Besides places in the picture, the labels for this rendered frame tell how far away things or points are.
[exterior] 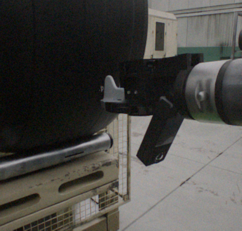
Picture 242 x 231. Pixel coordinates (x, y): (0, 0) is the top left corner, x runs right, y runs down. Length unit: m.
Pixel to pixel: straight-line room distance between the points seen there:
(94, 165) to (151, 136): 0.28
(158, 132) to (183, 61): 0.10
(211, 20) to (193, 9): 1.05
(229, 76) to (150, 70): 0.12
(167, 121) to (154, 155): 0.06
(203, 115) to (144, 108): 0.09
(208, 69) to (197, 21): 12.22
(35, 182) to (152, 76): 0.34
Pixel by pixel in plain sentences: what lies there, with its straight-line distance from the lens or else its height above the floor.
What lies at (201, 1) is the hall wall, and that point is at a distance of 12.59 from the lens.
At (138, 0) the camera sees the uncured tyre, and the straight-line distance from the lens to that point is 0.50.
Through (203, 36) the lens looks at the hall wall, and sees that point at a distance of 12.34.
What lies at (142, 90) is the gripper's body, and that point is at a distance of 0.36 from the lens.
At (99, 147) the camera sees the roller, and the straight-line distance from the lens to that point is 0.64.
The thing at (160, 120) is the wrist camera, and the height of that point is 1.03.
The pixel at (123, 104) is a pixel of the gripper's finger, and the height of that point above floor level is 1.05.
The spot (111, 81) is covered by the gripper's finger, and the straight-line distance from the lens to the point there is 0.44.
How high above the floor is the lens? 1.12
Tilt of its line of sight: 12 degrees down
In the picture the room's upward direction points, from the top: straight up
